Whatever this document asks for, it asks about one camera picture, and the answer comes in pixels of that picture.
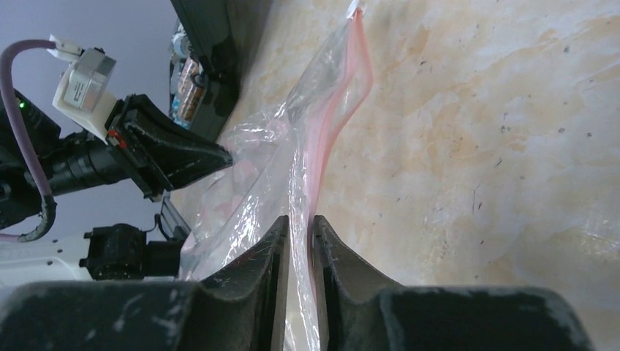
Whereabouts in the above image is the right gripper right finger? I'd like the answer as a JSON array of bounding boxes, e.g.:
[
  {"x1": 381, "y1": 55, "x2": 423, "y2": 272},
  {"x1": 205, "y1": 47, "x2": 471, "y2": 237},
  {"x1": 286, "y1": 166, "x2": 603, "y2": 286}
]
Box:
[{"x1": 313, "y1": 216, "x2": 594, "y2": 350}]

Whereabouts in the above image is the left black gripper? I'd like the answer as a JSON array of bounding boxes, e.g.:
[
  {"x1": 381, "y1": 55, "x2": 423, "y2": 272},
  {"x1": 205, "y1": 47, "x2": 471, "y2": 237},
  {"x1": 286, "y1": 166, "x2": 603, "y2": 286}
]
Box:
[{"x1": 105, "y1": 94, "x2": 233, "y2": 202}]

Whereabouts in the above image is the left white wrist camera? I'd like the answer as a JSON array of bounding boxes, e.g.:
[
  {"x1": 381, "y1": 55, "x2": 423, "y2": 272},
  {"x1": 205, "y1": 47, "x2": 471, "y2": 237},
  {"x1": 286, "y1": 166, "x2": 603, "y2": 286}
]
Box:
[{"x1": 48, "y1": 34, "x2": 118, "y2": 142}]

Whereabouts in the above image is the black poker chip case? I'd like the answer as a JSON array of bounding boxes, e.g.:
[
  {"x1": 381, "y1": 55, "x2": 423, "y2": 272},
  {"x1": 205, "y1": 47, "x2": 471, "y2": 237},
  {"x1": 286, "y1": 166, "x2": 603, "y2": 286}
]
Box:
[{"x1": 168, "y1": 1, "x2": 239, "y2": 141}]

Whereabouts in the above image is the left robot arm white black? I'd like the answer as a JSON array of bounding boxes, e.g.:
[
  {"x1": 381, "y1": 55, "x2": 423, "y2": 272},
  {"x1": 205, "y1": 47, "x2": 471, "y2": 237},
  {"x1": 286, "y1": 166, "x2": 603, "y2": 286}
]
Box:
[{"x1": 1, "y1": 92, "x2": 233, "y2": 287}]

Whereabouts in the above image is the clear pink-dotted zip bag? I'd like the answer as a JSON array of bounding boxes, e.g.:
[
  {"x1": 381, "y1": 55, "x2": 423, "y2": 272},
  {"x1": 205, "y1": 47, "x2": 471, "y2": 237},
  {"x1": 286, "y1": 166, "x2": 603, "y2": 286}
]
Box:
[{"x1": 180, "y1": 1, "x2": 373, "y2": 350}]

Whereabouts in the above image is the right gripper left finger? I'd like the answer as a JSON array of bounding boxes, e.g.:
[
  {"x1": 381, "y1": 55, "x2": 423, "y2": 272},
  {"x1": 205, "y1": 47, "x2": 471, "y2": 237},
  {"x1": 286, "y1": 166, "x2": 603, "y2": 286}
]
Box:
[{"x1": 1, "y1": 216, "x2": 289, "y2": 350}]

